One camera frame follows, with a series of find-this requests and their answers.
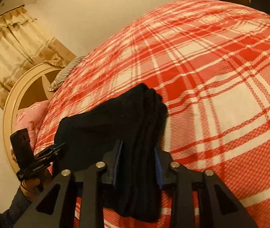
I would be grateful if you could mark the black pants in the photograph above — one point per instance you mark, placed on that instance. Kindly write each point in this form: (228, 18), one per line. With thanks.
(136, 119)

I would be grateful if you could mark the person left hand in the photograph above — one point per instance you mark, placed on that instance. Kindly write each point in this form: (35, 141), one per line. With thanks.
(30, 187)

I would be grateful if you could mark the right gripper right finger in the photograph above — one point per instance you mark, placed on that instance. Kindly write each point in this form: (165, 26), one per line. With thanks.
(199, 199)

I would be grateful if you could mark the pink pillow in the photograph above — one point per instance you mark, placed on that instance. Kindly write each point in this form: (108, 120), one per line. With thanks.
(31, 118)

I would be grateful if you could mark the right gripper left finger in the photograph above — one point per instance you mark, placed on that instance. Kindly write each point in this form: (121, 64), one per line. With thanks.
(56, 205)

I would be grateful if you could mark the red plaid bed cover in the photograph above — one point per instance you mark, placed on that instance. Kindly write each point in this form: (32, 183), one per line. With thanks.
(210, 61)

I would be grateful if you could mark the striped grey pillow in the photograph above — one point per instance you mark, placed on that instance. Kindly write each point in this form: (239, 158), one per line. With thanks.
(64, 73)

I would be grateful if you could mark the cream round headboard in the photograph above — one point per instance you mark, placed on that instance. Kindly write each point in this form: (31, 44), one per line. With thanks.
(30, 88)

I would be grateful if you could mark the beige patterned curtain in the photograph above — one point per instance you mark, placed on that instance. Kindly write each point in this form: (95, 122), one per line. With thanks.
(24, 43)

